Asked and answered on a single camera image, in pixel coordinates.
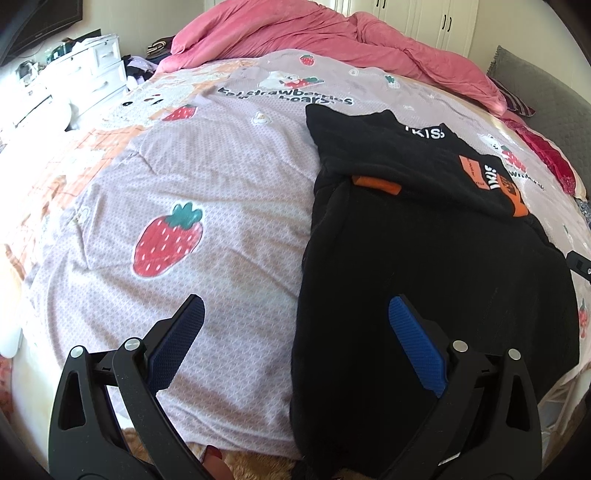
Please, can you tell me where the white wardrobe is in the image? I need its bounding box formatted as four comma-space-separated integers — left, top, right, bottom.
332, 0, 483, 61

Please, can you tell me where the black television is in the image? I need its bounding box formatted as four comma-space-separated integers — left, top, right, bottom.
0, 0, 84, 54

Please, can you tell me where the white plastic stool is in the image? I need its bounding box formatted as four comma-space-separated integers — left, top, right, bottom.
538, 376, 587, 437

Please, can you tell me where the striped pillow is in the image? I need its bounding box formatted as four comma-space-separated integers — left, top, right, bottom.
487, 76, 536, 116

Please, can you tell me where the dark clothes pile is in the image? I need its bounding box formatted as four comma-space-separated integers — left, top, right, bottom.
121, 54, 160, 81

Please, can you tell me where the white round object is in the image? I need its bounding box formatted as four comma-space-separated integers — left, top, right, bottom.
0, 318, 23, 357

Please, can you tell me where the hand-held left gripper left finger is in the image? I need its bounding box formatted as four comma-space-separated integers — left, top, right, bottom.
47, 294, 206, 480

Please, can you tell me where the person's left hand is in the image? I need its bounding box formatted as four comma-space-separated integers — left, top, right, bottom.
203, 459, 232, 480

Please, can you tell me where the strawberry printed bed sheet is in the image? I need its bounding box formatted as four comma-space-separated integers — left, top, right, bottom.
0, 48, 591, 457

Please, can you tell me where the pink duvet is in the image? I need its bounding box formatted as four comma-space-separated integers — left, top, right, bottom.
157, 0, 509, 116

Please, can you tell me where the black long-sleeved shirt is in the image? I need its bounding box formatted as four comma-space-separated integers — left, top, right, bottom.
291, 104, 581, 480

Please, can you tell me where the white dresser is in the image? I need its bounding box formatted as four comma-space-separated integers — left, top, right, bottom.
0, 33, 127, 139

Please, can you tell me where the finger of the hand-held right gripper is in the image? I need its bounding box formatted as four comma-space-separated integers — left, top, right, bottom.
566, 250, 591, 283

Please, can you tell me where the grey quilted headboard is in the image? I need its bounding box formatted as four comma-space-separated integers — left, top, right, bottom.
487, 45, 591, 195

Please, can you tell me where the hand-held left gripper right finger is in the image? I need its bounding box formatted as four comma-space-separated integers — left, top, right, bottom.
383, 295, 542, 480

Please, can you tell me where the brown striped bag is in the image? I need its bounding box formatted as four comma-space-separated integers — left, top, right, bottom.
147, 38, 175, 60

